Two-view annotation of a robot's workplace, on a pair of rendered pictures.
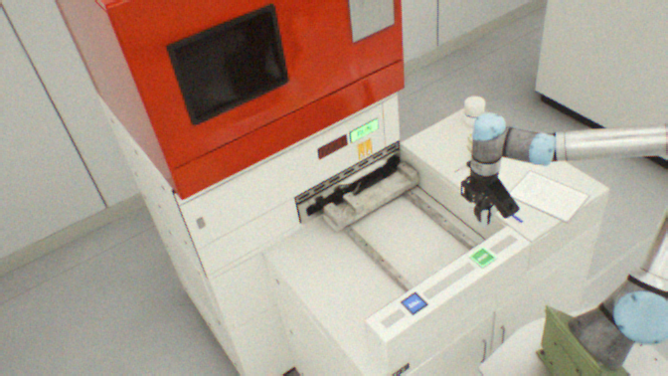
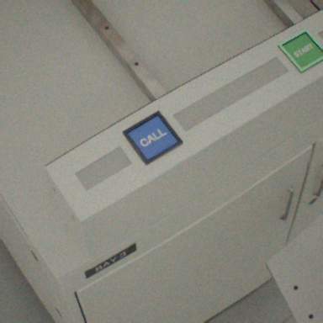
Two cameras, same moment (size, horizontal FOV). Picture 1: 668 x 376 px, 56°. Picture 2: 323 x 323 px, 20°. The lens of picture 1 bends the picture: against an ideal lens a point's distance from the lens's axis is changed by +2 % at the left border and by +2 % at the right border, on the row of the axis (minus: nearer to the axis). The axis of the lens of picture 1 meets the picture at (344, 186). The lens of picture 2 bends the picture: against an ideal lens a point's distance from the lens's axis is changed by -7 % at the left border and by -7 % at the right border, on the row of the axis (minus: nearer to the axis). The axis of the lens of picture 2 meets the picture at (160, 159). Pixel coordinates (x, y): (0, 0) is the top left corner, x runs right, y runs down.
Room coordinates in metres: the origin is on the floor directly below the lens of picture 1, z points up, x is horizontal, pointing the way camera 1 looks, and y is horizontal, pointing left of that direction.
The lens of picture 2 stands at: (0.45, -0.14, 2.06)
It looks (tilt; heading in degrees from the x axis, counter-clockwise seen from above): 63 degrees down; 358
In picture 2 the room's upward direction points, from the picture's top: 2 degrees counter-clockwise
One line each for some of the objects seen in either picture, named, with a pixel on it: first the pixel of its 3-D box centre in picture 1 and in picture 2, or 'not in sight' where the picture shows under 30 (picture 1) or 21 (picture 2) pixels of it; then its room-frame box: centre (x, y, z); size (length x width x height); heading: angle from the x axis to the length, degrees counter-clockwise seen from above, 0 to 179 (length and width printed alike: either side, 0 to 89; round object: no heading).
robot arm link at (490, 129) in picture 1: (489, 137); not in sight; (1.18, -0.37, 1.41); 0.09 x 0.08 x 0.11; 59
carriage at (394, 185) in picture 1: (372, 198); not in sight; (1.58, -0.09, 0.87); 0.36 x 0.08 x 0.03; 120
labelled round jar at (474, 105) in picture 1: (474, 112); not in sight; (1.80, -0.51, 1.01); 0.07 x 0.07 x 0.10
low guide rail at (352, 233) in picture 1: (374, 255); (93, 16); (1.34, -0.07, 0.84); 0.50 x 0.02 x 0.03; 30
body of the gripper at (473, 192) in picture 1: (482, 183); not in sight; (1.19, -0.37, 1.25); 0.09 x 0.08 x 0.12; 30
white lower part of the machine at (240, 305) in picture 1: (281, 243); not in sight; (1.85, 0.30, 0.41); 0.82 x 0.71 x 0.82; 120
